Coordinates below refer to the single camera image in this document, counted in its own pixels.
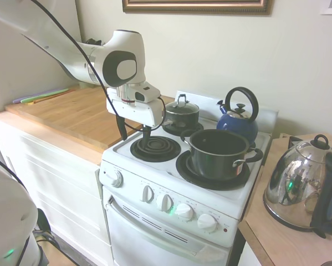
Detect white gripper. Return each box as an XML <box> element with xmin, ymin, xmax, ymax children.
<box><xmin>106</xmin><ymin>97</ymin><xmax>165</xmax><ymax>148</ymax></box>

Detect glass pot lid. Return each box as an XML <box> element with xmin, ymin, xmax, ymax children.
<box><xmin>165</xmin><ymin>94</ymin><xmax>200</xmax><ymax>115</ymax></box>

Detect black burner under large pot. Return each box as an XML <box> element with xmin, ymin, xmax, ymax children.
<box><xmin>176</xmin><ymin>149</ymin><xmax>251</xmax><ymax>191</ymax></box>

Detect large black pot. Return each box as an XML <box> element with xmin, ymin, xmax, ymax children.
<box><xmin>180</xmin><ymin>129</ymin><xmax>264</xmax><ymax>180</ymax></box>

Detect bare black coil burner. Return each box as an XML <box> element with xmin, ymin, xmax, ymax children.
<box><xmin>130</xmin><ymin>135</ymin><xmax>182</xmax><ymax>163</ymax></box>

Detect small black saucepan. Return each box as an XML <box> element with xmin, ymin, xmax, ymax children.
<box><xmin>163</xmin><ymin>106</ymin><xmax>201</xmax><ymax>130</ymax></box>

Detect white oven dial knob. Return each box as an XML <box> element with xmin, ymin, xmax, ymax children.
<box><xmin>109</xmin><ymin>170</ymin><xmax>124</xmax><ymax>188</ymax></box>

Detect black burner under saucepan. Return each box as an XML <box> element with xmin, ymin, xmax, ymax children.
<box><xmin>162</xmin><ymin>121</ymin><xmax>205</xmax><ymax>137</ymax></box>

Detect white stove knob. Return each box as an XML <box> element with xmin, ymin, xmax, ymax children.
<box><xmin>156</xmin><ymin>193</ymin><xmax>173</xmax><ymax>212</ymax></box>
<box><xmin>141</xmin><ymin>185</ymin><xmax>155</xmax><ymax>202</ymax></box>
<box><xmin>174</xmin><ymin>203</ymin><xmax>194</xmax><ymax>222</ymax></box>
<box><xmin>197</xmin><ymin>213</ymin><xmax>218</xmax><ymax>231</ymax></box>

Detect orange knife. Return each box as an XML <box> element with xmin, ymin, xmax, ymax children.
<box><xmin>32</xmin><ymin>89</ymin><xmax>78</xmax><ymax>105</ymax></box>

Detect white kitchen cabinet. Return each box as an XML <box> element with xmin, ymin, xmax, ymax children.
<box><xmin>0</xmin><ymin>110</ymin><xmax>114</xmax><ymax>266</ymax></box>

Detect green knife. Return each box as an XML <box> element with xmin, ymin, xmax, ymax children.
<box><xmin>21</xmin><ymin>92</ymin><xmax>64</xmax><ymax>104</ymax></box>

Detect white electric stove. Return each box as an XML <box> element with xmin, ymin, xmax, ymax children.
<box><xmin>99</xmin><ymin>90</ymin><xmax>280</xmax><ymax>266</ymax></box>

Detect blue whistling kettle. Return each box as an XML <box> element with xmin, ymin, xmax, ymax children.
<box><xmin>216</xmin><ymin>86</ymin><xmax>259</xmax><ymax>145</ymax></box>

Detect coloured cutting boards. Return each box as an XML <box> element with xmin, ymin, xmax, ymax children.
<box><xmin>12</xmin><ymin>88</ymin><xmax>69</xmax><ymax>104</ymax></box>

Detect white oven door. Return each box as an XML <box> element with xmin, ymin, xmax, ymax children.
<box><xmin>101</xmin><ymin>185</ymin><xmax>233</xmax><ymax>266</ymax></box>

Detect gold framed picture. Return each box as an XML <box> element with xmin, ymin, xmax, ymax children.
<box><xmin>122</xmin><ymin>0</ymin><xmax>274</xmax><ymax>16</ymax></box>

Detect silver electric kettle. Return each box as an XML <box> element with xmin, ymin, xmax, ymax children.
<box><xmin>262</xmin><ymin>134</ymin><xmax>332</xmax><ymax>240</ymax></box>

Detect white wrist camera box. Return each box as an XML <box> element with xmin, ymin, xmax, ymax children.
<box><xmin>132</xmin><ymin>84</ymin><xmax>161</xmax><ymax>104</ymax></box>

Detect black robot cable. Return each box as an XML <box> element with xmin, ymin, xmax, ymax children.
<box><xmin>31</xmin><ymin>0</ymin><xmax>166</xmax><ymax>132</ymax></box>

